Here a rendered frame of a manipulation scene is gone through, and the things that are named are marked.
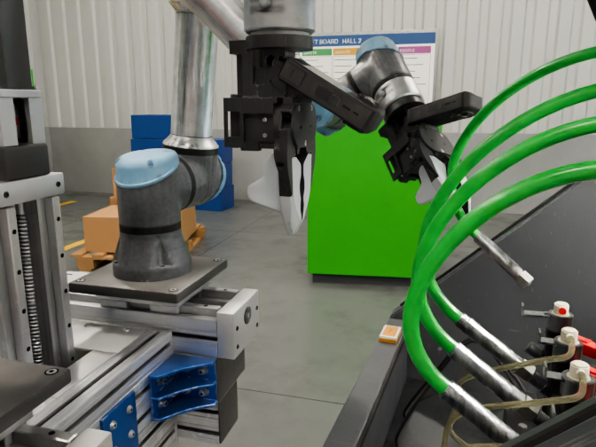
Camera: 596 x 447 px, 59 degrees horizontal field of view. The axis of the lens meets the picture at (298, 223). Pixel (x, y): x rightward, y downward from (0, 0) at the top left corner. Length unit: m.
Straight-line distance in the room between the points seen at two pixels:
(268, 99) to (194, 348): 0.59
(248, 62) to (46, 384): 0.44
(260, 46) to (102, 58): 8.19
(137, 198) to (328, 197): 3.03
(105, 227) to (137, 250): 3.67
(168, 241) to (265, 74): 0.52
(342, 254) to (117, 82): 5.42
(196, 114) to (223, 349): 0.46
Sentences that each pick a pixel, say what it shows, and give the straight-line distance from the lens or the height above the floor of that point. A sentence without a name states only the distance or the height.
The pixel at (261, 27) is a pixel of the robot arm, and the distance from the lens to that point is 0.57.
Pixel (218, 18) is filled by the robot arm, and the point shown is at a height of 1.49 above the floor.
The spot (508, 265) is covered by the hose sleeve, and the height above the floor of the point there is 1.14.
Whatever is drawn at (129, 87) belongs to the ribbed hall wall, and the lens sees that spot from 8.46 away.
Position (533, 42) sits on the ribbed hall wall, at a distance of 7.19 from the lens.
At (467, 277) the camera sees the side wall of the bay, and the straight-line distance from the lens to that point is 1.03.
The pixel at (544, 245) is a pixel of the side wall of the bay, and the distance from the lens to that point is 1.01.
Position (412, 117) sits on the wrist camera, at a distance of 0.87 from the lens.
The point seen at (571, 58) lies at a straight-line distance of 0.75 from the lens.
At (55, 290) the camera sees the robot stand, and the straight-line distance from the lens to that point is 0.95.
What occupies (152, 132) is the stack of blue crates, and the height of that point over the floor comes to 0.99.
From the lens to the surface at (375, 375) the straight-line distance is 0.86.
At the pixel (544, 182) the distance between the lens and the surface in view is 0.43.
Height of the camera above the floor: 1.36
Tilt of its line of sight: 13 degrees down
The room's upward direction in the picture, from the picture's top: straight up
